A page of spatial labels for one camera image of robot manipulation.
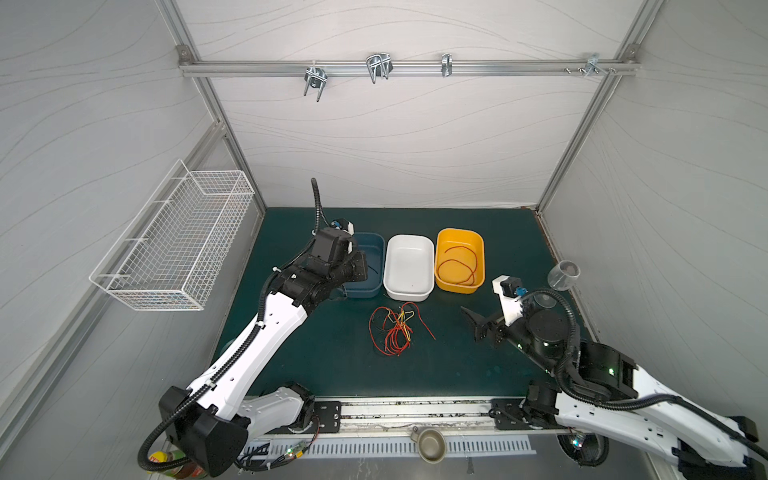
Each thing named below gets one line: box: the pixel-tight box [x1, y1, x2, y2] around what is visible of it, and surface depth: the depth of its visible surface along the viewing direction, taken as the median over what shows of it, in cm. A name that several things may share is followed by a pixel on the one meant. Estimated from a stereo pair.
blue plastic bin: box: [345, 232, 386, 299], surface depth 97 cm
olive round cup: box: [410, 426, 447, 465], surface depth 70 cm
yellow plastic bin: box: [435, 228, 485, 295], surface depth 106 cm
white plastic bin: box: [383, 234, 435, 302], surface depth 103 cm
